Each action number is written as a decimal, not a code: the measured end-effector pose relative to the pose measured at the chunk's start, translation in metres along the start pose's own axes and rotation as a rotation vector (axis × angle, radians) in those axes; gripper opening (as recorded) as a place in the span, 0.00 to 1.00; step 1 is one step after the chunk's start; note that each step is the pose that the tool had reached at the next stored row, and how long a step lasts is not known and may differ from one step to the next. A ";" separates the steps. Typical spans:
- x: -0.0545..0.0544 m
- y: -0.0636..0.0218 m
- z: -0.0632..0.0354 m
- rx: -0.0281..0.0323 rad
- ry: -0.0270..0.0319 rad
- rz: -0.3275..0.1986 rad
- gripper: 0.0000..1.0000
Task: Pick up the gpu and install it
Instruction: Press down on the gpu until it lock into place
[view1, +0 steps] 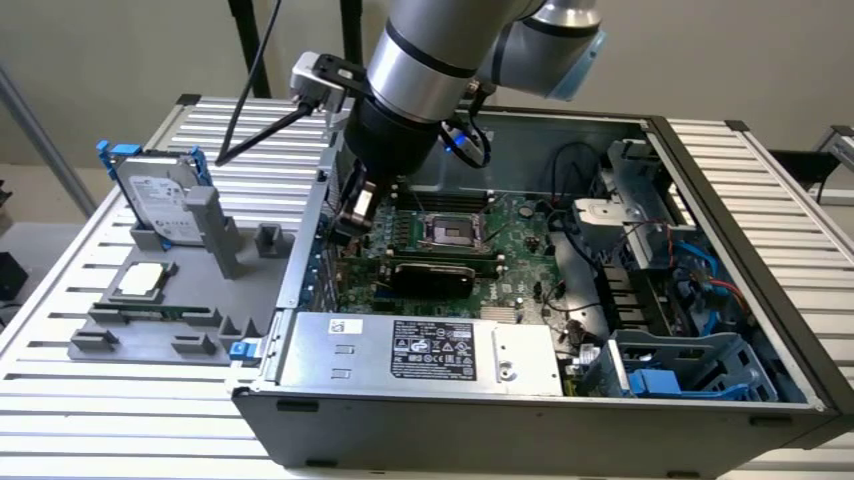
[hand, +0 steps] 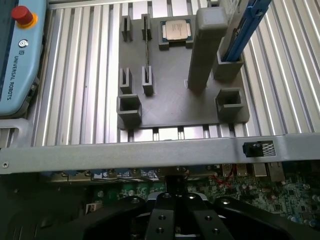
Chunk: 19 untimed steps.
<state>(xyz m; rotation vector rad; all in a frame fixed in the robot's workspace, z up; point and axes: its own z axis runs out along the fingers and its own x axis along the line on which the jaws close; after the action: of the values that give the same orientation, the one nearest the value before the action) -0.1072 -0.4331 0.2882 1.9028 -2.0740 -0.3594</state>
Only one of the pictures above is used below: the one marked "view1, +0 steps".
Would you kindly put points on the black graphics card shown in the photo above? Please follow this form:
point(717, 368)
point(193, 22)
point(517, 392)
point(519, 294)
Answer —
point(434, 279)

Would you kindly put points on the dark grey open PC case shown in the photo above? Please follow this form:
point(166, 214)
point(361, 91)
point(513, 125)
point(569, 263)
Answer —
point(535, 430)

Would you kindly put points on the blue case latch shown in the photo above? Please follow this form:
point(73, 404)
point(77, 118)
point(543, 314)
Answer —
point(244, 349)

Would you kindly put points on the grey metal pole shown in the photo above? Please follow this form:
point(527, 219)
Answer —
point(41, 135)

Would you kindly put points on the grey parts rack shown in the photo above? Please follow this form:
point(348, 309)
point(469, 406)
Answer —
point(194, 300)

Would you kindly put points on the hard disk in blue carrier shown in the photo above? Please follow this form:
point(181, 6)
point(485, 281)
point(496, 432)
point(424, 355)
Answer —
point(161, 200)

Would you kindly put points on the silver CPU chip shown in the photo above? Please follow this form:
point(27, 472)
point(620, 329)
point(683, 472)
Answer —
point(144, 279)

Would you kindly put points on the green RAM stick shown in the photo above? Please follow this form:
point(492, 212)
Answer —
point(157, 310)

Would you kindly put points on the black RAM slots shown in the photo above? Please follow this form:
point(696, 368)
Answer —
point(444, 199)

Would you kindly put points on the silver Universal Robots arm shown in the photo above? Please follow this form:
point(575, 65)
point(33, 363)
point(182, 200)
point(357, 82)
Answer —
point(428, 45)

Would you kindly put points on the silver power supply unit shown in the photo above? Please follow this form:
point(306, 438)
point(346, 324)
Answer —
point(428, 352)

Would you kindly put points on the green motherboard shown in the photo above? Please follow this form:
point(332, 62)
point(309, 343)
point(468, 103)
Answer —
point(515, 290)

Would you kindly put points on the aluminium profile frame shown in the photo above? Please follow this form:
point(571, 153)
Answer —
point(835, 160)

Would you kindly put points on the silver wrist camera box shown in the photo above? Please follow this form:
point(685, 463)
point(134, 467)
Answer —
point(310, 82)

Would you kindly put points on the blue plastic drive caddy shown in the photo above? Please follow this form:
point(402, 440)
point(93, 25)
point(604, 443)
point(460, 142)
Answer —
point(675, 370)

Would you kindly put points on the metal disk bay cage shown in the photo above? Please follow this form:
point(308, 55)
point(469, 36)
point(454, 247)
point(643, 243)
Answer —
point(628, 210)

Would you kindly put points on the CPU socket with metal frame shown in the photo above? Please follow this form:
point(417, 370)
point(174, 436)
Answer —
point(453, 232)

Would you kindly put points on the small black box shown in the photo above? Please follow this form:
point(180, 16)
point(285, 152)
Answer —
point(10, 277)

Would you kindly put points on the black tripod stand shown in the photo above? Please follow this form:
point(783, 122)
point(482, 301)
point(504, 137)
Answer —
point(250, 45)

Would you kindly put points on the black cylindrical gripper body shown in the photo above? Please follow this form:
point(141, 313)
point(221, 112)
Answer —
point(390, 140)

